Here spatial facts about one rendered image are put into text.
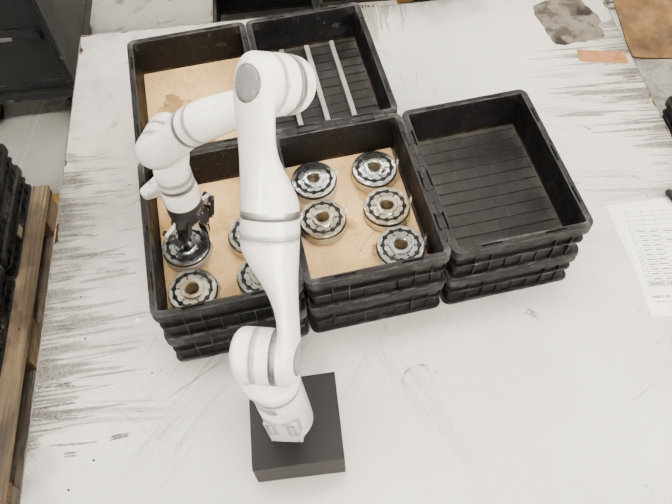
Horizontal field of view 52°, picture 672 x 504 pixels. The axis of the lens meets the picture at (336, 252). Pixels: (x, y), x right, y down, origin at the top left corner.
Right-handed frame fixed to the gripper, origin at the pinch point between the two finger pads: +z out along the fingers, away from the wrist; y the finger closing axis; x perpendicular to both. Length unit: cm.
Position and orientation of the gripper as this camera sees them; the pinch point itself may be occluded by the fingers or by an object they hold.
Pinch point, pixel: (196, 237)
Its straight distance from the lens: 151.5
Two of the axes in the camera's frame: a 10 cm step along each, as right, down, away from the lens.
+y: 5.9, -6.9, 4.2
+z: 0.3, 5.3, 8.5
